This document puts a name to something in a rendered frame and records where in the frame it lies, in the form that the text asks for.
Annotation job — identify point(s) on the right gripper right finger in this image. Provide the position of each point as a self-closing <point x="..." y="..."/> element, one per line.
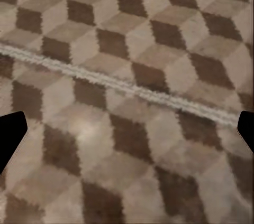
<point x="246" y="127"/>

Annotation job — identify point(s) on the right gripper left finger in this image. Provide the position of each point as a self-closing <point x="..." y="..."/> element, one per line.
<point x="13" y="127"/>

